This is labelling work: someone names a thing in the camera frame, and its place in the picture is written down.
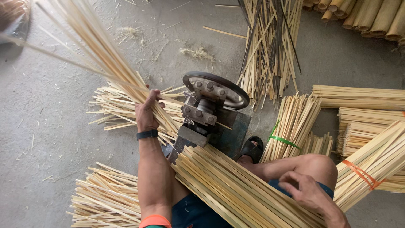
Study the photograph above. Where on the person's left hand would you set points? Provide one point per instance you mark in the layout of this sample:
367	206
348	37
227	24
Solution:
145	114

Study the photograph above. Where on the person's right hand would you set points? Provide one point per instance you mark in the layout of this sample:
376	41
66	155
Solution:
308	191

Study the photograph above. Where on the bundle of thin bamboo strips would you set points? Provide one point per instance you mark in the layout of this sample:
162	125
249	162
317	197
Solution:
104	53

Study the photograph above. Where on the wide bundle of bamboo slats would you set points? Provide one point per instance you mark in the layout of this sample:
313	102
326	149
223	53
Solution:
234	190

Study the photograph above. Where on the black wristband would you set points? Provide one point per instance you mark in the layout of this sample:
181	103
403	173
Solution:
147	134

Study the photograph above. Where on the loose pile of split bamboo strips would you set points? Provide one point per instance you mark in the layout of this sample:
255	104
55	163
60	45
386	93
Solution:
117	109

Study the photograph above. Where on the person's right leg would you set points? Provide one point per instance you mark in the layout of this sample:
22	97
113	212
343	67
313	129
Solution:
294	166

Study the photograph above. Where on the small short bamboo strip bundle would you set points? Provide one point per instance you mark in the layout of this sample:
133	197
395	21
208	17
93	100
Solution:
318	145

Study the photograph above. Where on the black sandal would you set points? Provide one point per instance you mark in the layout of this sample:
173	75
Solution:
251	151

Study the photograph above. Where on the metal bamboo splitting machine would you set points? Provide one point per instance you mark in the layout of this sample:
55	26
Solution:
218	126

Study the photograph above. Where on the tuft of bamboo fibre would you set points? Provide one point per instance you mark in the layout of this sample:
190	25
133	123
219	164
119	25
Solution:
129	32
197	53

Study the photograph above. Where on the stacked bamboo slat bundles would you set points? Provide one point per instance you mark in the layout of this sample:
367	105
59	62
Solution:
364	126

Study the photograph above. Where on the black machine handwheel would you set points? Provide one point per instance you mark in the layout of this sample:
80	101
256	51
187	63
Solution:
234	90

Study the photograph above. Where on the heap of pale bamboo strips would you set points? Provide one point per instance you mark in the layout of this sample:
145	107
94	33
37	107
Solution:
104	199

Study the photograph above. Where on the long flat bamboo slat bundle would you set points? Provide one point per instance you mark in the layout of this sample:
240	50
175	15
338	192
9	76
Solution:
357	96

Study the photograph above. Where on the orange sleeve cuff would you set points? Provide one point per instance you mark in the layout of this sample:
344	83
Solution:
155	221

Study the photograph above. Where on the dark blue shorts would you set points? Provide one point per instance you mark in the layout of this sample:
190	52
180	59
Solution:
196	213

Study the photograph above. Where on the single loose bamboo strip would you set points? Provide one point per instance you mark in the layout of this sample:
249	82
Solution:
224	32

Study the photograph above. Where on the pile of dark bamboo offcuts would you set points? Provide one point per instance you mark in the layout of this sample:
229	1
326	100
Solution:
270	50

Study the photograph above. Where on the clear plastic bag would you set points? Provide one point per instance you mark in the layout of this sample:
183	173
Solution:
14	17

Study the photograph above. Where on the stack of round bamboo poles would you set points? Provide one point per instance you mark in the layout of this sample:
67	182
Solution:
367	17

